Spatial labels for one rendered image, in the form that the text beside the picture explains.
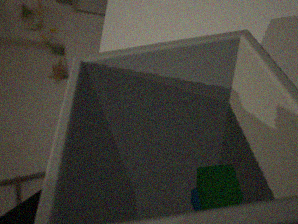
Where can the dark grey square cup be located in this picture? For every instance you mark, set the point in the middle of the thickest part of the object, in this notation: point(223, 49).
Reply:
point(136, 124)

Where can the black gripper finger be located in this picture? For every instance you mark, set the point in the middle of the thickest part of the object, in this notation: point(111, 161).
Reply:
point(24, 213)

